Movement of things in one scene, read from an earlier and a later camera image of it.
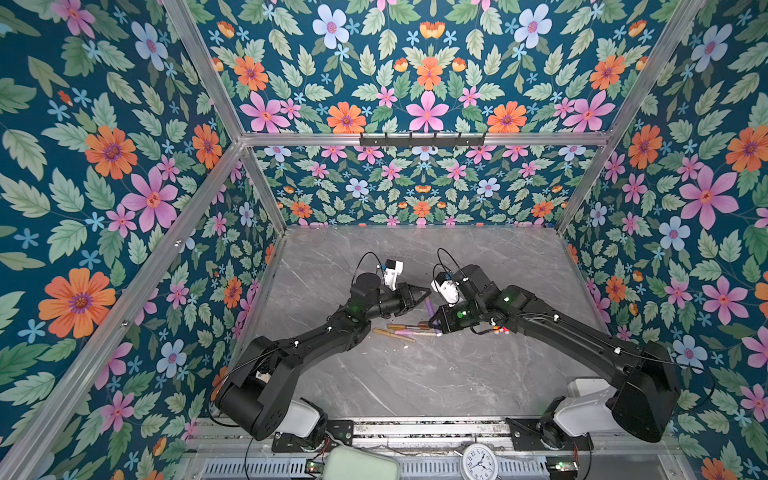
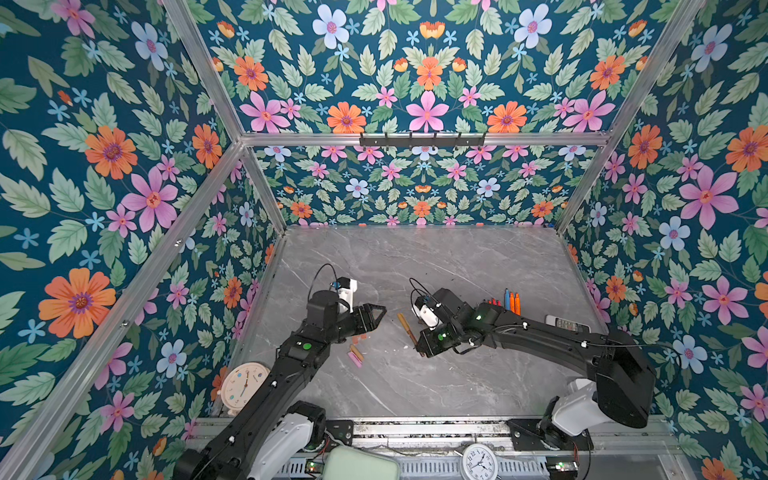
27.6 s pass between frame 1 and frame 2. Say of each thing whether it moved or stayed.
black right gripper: moved
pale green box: stayed
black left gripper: moved
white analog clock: stayed
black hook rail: stayed
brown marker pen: moved
